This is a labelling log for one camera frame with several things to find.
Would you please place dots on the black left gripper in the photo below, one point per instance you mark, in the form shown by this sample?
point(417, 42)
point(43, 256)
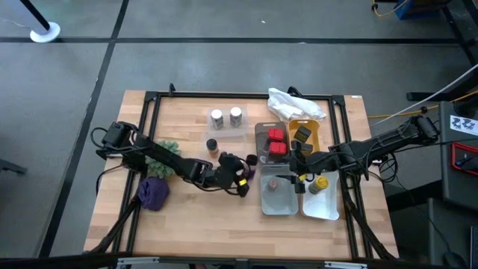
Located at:
point(228, 168)

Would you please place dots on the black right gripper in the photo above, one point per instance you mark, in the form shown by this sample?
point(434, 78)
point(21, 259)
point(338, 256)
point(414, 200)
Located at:
point(308, 164)

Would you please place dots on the purple-label spice jar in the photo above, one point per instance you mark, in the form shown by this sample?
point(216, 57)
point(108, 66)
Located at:
point(251, 172)

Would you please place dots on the dark spice tin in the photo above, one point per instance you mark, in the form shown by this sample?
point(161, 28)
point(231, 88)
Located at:
point(302, 133)
point(307, 147)

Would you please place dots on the red-lidded spice tin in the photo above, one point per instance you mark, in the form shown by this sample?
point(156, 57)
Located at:
point(275, 134)
point(277, 148)

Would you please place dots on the yellow-lidded spice jar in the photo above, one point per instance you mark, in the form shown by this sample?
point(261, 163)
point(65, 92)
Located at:
point(319, 182)

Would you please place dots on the small glass spice jar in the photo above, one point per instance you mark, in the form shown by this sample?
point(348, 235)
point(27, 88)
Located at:
point(273, 184)

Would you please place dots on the orange spice jar dark lid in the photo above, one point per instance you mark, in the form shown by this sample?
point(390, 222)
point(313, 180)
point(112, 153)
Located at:
point(212, 143)

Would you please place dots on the square glass jar silver lid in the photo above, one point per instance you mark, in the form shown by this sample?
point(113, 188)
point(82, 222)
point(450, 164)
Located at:
point(235, 115)
point(217, 117)

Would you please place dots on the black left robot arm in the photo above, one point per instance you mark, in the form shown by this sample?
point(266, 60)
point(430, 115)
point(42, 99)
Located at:
point(160, 157)

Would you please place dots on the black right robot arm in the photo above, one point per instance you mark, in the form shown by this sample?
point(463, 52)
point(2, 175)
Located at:
point(373, 145)

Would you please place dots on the grey tray with red blocks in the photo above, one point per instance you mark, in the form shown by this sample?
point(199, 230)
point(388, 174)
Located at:
point(261, 149)

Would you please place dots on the light grey plastic bin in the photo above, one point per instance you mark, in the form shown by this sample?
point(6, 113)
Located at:
point(280, 203)

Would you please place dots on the yellow plastic tray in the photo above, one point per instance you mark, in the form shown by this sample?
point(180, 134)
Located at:
point(314, 125)

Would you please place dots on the white plastic bin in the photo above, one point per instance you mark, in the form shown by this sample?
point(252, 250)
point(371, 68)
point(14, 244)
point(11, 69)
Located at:
point(321, 207)

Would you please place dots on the white crumpled cloth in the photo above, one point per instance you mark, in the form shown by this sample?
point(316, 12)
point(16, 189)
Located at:
point(287, 104)

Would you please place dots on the green artificial potted plant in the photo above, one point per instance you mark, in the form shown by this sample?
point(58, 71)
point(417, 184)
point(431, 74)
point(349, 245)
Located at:
point(157, 171)

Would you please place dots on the purple cloth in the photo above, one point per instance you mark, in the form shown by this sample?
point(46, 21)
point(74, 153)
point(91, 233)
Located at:
point(153, 193)

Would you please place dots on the red-framed device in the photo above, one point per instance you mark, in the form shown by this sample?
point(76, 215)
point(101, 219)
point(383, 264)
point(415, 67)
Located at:
point(453, 157)

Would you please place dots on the black floor bar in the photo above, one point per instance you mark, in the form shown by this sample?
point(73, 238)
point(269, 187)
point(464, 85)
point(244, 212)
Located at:
point(440, 93)

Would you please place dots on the grey equipment cabinet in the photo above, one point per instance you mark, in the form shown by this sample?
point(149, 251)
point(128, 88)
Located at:
point(459, 187)

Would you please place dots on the dark cabinet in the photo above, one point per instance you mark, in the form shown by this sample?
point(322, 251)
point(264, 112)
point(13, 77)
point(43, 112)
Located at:
point(448, 231)

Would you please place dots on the white printed sticker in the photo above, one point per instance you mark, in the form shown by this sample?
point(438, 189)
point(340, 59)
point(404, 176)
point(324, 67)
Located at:
point(463, 125)

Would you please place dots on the black computer mouse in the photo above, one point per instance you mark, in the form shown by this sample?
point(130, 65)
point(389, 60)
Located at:
point(453, 260)

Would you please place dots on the blue box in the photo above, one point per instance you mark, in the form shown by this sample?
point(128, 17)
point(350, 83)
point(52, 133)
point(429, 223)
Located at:
point(411, 9)

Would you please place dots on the black stand leg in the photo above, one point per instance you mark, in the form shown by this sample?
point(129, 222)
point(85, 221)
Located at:
point(463, 33)

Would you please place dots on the grey furniture edge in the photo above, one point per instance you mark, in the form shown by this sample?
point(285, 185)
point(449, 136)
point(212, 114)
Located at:
point(11, 167)

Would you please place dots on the white round stanchion base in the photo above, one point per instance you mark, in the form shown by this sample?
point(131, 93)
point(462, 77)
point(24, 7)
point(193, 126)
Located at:
point(52, 34)

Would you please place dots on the black stanchion pole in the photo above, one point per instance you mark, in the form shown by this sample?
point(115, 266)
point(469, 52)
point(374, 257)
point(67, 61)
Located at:
point(35, 15)

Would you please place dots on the black aluminium table frame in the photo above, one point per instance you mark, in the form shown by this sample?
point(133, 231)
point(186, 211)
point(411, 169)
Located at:
point(242, 94)

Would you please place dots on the silver metal bracket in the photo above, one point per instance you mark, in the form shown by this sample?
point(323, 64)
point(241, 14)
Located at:
point(345, 265)
point(138, 260)

